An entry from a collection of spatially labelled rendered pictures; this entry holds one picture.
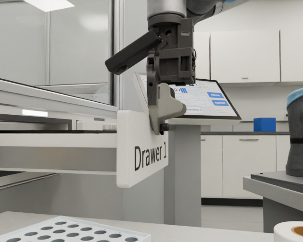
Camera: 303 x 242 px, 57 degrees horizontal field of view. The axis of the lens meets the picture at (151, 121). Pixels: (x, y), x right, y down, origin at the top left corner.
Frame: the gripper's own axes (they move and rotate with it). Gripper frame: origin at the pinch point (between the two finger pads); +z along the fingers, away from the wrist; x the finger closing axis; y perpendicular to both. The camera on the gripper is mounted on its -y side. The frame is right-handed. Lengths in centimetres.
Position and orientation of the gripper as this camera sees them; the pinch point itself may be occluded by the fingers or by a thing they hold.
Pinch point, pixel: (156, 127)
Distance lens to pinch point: 52.8
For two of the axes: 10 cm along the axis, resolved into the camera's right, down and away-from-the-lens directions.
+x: 2.5, 0.4, 9.7
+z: 0.0, 10.0, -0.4
